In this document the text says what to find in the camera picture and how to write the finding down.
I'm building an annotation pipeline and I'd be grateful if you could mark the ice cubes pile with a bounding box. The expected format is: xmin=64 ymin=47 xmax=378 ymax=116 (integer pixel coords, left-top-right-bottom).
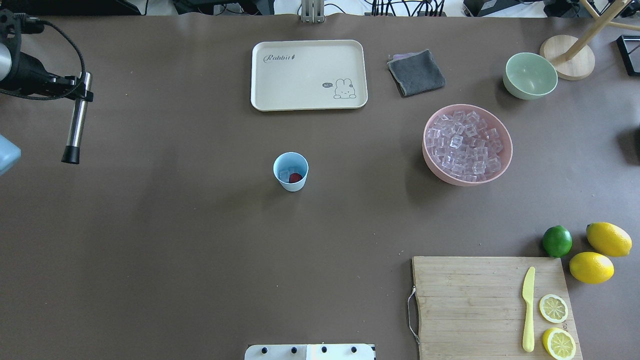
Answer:
xmin=425 ymin=110 xmax=505 ymax=182

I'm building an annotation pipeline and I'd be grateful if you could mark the lemon slice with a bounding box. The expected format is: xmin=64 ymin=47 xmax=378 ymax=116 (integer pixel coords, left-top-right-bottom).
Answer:
xmin=538 ymin=293 xmax=569 ymax=324

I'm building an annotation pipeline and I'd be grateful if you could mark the cream rabbit tray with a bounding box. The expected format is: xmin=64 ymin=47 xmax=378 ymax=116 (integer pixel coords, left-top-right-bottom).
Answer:
xmin=250 ymin=39 xmax=368 ymax=112

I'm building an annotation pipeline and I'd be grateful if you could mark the clear ice cube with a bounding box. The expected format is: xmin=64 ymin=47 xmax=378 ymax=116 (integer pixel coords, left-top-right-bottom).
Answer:
xmin=278 ymin=169 xmax=291 ymax=183

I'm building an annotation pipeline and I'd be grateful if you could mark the wooden cutting board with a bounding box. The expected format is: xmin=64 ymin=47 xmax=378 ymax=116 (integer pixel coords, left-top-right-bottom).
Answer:
xmin=411 ymin=256 xmax=571 ymax=360

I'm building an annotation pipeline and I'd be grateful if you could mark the red strawberry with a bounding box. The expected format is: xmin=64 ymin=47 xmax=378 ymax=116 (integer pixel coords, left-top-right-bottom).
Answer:
xmin=288 ymin=172 xmax=304 ymax=184

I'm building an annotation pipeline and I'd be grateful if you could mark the green lime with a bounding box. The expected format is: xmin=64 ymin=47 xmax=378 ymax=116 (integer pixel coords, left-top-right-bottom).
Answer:
xmin=542 ymin=225 xmax=573 ymax=258

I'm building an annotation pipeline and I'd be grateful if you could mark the lemon half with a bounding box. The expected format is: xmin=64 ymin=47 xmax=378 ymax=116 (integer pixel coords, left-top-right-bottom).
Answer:
xmin=542 ymin=327 xmax=578 ymax=360

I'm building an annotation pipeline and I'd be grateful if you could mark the yellow lemon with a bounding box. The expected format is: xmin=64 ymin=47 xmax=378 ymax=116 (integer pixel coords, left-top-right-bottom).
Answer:
xmin=569 ymin=251 xmax=615 ymax=285
xmin=586 ymin=222 xmax=633 ymax=257

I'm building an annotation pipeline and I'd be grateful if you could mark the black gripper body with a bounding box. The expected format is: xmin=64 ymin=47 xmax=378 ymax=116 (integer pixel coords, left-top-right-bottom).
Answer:
xmin=0 ymin=10 xmax=76 ymax=98

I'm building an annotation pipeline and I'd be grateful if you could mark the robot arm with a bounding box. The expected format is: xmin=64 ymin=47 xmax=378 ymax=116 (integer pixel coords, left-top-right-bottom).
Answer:
xmin=0 ymin=9 xmax=95 ymax=165

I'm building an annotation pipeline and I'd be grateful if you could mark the green bowl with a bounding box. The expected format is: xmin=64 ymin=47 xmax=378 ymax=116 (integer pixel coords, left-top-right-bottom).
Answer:
xmin=502 ymin=52 xmax=558 ymax=100

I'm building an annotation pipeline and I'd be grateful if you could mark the light blue cup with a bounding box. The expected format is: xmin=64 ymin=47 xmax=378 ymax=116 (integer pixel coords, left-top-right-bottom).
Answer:
xmin=272 ymin=152 xmax=309 ymax=192

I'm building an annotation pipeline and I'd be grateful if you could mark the steel muddler black tip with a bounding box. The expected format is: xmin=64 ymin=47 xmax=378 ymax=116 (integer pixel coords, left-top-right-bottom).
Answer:
xmin=61 ymin=72 xmax=93 ymax=165

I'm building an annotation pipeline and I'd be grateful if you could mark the pink bowl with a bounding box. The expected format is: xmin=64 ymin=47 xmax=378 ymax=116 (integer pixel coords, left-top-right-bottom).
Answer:
xmin=422 ymin=103 xmax=514 ymax=187

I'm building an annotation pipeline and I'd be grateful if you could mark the yellow plastic knife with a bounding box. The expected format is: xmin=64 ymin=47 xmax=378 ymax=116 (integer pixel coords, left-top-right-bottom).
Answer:
xmin=521 ymin=266 xmax=536 ymax=353

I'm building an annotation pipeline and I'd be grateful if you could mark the grey folded cloth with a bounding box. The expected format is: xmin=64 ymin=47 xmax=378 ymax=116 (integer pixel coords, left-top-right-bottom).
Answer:
xmin=387 ymin=48 xmax=447 ymax=97

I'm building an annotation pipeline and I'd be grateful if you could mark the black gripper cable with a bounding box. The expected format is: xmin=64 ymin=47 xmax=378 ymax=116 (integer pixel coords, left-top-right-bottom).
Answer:
xmin=0 ymin=19 xmax=87 ymax=101

